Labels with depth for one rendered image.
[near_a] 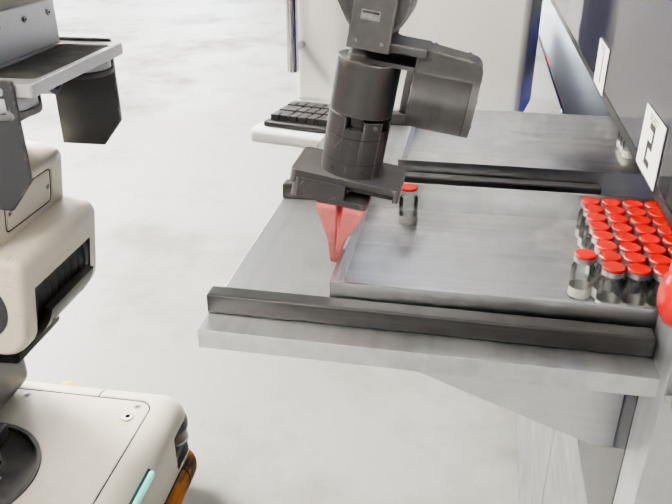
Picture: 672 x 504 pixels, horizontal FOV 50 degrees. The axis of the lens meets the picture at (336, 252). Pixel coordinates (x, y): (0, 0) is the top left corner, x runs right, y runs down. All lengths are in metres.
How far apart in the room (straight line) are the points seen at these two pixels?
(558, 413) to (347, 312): 0.25
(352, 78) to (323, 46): 0.99
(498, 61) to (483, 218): 0.67
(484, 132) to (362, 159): 0.58
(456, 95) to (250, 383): 1.53
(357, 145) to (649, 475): 0.38
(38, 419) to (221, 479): 0.45
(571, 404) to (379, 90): 0.37
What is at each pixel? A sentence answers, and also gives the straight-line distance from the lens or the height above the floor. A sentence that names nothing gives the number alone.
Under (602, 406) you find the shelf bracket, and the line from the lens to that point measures 0.77.
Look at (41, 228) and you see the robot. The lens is 1.11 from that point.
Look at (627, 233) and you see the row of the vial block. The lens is 0.78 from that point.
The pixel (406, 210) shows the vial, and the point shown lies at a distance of 0.84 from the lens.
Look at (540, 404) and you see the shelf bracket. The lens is 0.77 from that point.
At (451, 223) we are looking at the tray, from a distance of 0.87.
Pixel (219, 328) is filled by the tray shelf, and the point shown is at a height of 0.88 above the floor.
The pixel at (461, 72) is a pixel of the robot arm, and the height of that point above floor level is 1.10.
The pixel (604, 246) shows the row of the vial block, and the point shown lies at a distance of 0.75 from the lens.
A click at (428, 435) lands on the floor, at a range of 1.89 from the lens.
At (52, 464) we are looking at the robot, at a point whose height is 0.28.
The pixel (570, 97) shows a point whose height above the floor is 0.86.
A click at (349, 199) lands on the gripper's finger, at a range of 0.66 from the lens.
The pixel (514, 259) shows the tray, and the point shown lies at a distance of 0.80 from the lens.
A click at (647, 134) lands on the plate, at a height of 1.03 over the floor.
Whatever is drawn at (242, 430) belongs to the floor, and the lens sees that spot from 1.91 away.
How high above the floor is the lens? 1.24
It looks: 27 degrees down
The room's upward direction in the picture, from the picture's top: straight up
